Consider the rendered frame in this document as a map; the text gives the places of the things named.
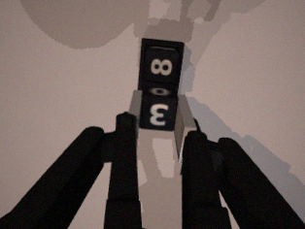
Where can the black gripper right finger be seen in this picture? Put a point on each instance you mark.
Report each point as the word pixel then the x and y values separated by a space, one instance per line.
pixel 253 200

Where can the black cube with white number 8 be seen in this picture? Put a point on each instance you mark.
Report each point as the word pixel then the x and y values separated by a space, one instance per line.
pixel 161 64

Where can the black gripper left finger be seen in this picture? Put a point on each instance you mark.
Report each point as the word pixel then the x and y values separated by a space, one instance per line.
pixel 53 201

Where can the black cube with beige digit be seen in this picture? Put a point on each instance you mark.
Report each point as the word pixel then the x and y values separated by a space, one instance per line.
pixel 158 108

